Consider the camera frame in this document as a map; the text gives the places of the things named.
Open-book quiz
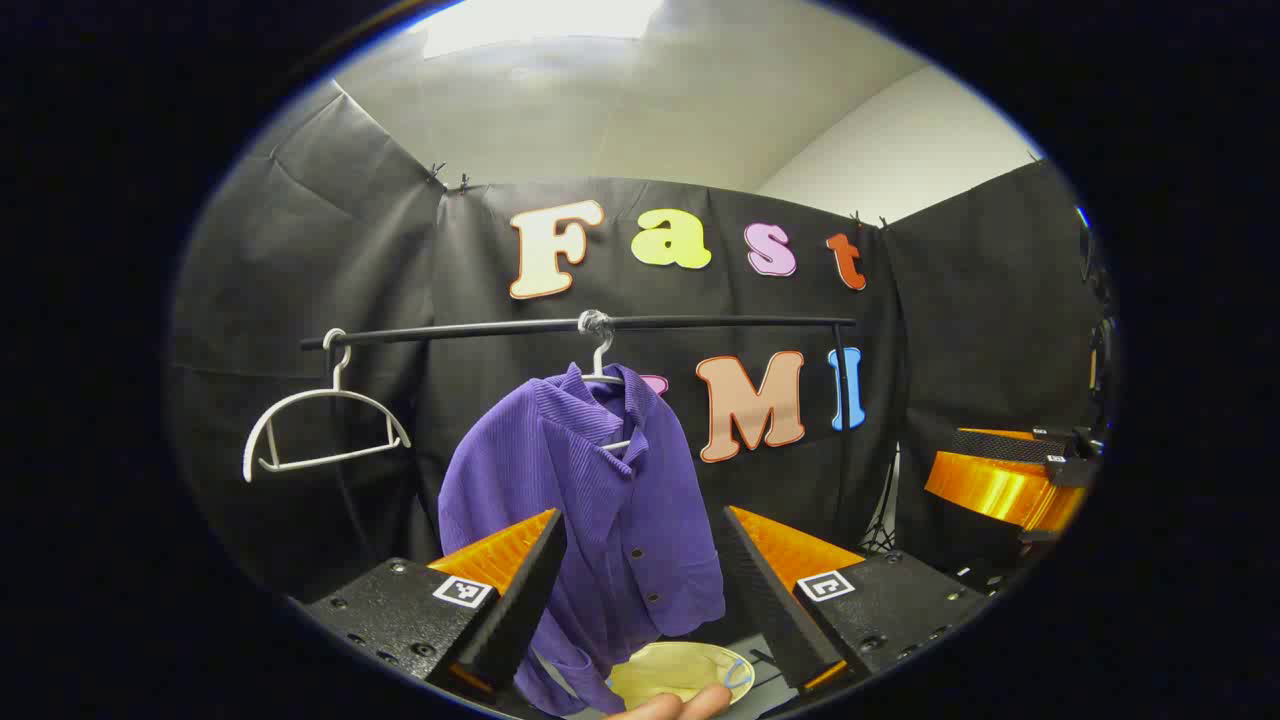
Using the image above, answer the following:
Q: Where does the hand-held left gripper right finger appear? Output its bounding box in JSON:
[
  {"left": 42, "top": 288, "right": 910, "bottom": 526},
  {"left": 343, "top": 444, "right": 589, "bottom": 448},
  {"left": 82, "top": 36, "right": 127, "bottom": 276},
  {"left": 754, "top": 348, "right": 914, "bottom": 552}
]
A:
[{"left": 722, "top": 505, "right": 991, "bottom": 691}]

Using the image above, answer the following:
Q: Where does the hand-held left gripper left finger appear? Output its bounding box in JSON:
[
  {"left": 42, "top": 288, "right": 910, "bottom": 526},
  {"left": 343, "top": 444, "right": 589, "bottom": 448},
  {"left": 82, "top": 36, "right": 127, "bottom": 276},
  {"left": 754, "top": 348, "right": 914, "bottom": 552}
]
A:
[{"left": 300, "top": 508, "right": 568, "bottom": 694}]

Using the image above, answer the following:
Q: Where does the cream laundry hamper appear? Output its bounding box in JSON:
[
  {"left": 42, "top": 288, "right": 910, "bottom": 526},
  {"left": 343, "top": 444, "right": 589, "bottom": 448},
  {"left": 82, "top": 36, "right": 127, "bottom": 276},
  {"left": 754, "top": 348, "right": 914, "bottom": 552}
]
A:
[{"left": 608, "top": 640, "right": 756, "bottom": 711}]

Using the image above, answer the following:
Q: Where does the purple ribbed shirt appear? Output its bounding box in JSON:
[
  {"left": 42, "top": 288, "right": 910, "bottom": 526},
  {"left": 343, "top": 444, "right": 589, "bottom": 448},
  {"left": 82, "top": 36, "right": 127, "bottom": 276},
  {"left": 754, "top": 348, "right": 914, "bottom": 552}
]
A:
[{"left": 438, "top": 362, "right": 727, "bottom": 717}]

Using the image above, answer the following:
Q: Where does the white plastic hanger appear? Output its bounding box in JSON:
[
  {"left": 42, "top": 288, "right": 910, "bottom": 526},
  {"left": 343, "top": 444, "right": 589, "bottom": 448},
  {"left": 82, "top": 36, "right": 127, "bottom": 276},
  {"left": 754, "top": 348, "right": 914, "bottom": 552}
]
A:
[
  {"left": 578, "top": 310, "right": 666, "bottom": 453},
  {"left": 242, "top": 328, "right": 413, "bottom": 484}
]

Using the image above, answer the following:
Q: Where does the black clothes rack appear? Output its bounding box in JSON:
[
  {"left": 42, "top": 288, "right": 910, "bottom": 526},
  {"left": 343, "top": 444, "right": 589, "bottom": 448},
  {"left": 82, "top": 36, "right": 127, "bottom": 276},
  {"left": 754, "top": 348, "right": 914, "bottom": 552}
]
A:
[{"left": 300, "top": 315, "right": 866, "bottom": 551}]

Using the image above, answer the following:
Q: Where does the black tripod stand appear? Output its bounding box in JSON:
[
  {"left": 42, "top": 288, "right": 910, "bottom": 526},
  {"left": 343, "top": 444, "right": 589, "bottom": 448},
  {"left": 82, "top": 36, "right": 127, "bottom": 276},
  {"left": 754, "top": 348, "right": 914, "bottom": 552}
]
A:
[{"left": 862, "top": 445, "right": 901, "bottom": 556}]

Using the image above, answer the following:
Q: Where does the black backdrop cloth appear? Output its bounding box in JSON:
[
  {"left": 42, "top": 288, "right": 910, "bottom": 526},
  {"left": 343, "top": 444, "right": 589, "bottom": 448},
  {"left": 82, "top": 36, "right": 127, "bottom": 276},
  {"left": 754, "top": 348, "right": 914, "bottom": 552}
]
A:
[{"left": 165, "top": 80, "right": 1111, "bottom": 601}]

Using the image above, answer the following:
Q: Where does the ceiling light panel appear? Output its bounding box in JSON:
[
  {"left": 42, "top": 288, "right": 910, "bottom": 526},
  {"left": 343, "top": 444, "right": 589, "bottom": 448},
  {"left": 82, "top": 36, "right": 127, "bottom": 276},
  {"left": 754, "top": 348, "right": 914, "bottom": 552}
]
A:
[{"left": 420, "top": 0, "right": 666, "bottom": 59}]

